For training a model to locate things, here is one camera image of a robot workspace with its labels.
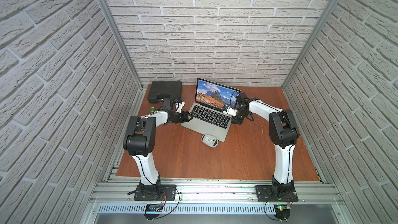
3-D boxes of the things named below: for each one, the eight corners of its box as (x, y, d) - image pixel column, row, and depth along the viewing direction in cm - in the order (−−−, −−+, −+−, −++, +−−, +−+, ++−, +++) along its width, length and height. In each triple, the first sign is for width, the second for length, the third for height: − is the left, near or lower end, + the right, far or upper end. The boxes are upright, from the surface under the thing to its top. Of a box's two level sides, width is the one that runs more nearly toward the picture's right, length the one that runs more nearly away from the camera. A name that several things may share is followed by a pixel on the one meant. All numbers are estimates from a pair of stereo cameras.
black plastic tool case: (149, 103, 112) (146, 97, 107) (154, 85, 124) (152, 79, 118) (181, 103, 112) (180, 97, 107) (183, 85, 124) (182, 79, 119)
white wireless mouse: (200, 140, 93) (200, 137, 90) (205, 134, 95) (205, 131, 92) (214, 150, 89) (215, 147, 86) (219, 143, 92) (219, 140, 89)
